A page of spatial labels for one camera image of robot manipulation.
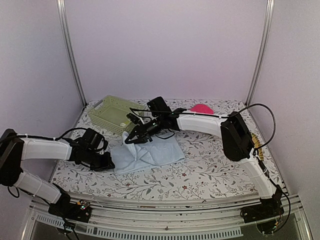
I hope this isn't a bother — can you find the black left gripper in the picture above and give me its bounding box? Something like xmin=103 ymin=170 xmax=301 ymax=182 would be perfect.
xmin=85 ymin=148 xmax=116 ymax=172

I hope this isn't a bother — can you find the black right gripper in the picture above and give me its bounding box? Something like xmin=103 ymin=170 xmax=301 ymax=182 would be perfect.
xmin=124 ymin=116 xmax=164 ymax=145

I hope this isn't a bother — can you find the green crocodile pattern towel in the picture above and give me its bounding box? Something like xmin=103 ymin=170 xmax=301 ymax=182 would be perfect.
xmin=119 ymin=121 xmax=131 ymax=128

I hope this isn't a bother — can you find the light blue towel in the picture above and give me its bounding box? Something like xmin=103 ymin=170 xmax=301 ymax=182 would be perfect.
xmin=110 ymin=131 xmax=185 ymax=175

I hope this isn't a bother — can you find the green plastic basket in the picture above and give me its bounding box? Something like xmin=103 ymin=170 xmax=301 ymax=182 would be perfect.
xmin=88 ymin=95 xmax=145 ymax=136

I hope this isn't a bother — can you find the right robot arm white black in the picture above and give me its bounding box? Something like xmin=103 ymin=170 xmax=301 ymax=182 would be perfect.
xmin=125 ymin=96 xmax=283 ymax=218

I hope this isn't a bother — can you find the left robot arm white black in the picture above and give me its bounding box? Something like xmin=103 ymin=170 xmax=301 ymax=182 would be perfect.
xmin=0 ymin=128 xmax=115 ymax=217

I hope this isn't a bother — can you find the pink towel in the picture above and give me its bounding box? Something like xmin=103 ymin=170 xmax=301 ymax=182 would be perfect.
xmin=190 ymin=104 xmax=214 ymax=115

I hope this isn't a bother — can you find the yellow woven bamboo tray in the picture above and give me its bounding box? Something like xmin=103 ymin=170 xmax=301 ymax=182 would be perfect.
xmin=250 ymin=132 xmax=264 ymax=162

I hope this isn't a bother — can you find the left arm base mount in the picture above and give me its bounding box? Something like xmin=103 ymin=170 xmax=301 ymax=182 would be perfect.
xmin=48 ymin=198 xmax=92 ymax=223

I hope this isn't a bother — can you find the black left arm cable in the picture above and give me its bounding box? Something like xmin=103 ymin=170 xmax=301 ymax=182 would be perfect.
xmin=0 ymin=127 xmax=88 ymax=146

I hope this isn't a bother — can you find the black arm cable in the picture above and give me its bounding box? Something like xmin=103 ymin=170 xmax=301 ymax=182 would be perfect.
xmin=0 ymin=127 xmax=88 ymax=146
xmin=239 ymin=103 xmax=276 ymax=151

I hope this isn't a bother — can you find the aluminium front rail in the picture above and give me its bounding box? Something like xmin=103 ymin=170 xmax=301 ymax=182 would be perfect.
xmin=21 ymin=194 xmax=313 ymax=240

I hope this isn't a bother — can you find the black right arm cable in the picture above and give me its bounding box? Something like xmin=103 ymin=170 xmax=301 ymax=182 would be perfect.
xmin=239 ymin=103 xmax=276 ymax=151

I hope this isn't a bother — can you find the left aluminium frame post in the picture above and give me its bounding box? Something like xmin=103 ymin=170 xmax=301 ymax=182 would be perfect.
xmin=56 ymin=0 xmax=87 ymax=107

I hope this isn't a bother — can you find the aluminium frame post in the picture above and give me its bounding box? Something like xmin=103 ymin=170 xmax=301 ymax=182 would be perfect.
xmin=56 ymin=0 xmax=87 ymax=107
xmin=245 ymin=0 xmax=275 ymax=105

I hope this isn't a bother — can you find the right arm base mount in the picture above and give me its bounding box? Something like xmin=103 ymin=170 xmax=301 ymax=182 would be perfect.
xmin=240 ymin=198 xmax=285 ymax=235

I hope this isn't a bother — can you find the right aluminium frame post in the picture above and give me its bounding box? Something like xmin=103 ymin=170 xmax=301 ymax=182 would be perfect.
xmin=245 ymin=0 xmax=275 ymax=105

